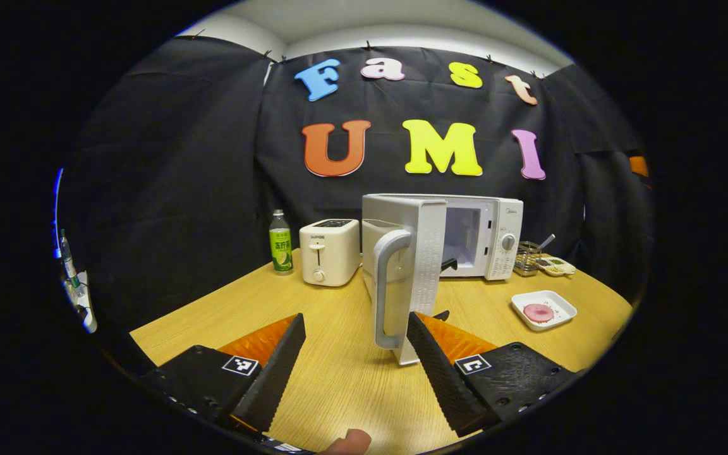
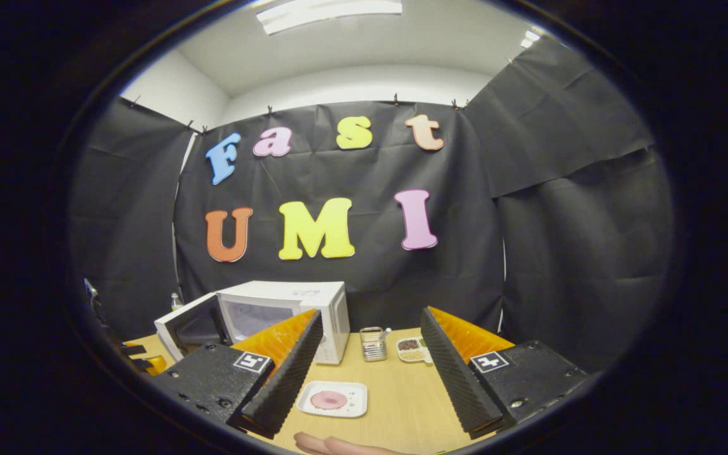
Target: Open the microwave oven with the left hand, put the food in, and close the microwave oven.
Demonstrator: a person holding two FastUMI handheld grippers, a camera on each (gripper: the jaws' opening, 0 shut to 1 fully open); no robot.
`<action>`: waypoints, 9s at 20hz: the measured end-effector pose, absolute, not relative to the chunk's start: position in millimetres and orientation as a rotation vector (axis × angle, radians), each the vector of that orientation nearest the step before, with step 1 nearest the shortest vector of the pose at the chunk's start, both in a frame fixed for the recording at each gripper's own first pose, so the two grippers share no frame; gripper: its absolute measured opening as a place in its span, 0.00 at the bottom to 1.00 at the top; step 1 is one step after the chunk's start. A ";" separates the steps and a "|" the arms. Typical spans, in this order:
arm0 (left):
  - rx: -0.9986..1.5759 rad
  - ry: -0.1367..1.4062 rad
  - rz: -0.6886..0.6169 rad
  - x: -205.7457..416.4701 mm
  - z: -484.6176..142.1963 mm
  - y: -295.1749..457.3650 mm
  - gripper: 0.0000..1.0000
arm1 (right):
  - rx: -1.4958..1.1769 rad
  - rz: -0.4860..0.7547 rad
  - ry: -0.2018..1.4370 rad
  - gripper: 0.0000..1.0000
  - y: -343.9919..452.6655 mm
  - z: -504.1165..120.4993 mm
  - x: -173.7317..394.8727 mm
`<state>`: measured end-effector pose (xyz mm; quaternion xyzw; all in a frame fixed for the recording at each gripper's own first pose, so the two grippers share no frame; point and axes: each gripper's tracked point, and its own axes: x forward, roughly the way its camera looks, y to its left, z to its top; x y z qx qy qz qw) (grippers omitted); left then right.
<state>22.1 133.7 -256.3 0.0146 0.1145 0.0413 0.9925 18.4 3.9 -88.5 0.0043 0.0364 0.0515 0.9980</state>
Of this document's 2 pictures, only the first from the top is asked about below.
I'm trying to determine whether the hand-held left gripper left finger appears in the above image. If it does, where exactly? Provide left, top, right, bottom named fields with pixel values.
left=140, top=313, right=306, bottom=434

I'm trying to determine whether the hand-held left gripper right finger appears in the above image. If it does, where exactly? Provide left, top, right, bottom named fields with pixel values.
left=406, top=311, right=576, bottom=438

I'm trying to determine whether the white square plate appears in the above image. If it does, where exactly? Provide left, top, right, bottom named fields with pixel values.
left=511, top=290, right=578, bottom=332

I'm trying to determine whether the white microwave oven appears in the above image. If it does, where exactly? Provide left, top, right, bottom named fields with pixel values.
left=361, top=193, right=525, bottom=366

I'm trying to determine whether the green label drink bottle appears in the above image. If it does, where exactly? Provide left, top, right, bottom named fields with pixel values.
left=269, top=210, right=294, bottom=276

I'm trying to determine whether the white divided bean dish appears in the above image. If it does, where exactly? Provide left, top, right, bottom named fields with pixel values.
left=536, top=256, right=576, bottom=277

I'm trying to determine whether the white toaster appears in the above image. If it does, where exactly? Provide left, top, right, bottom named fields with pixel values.
left=299, top=219, right=361, bottom=288

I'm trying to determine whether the white side table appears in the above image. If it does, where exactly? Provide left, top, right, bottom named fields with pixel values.
left=64, top=272, right=98, bottom=334

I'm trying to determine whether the black backdrop cloth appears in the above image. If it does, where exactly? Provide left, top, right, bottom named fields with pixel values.
left=58, top=35, right=655, bottom=367

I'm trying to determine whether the clear plastic bottle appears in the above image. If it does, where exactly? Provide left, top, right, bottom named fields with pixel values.
left=59, top=229, right=82, bottom=293

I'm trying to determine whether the wire utensil holder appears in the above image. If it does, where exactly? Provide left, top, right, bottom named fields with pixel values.
left=514, top=241, right=542, bottom=278

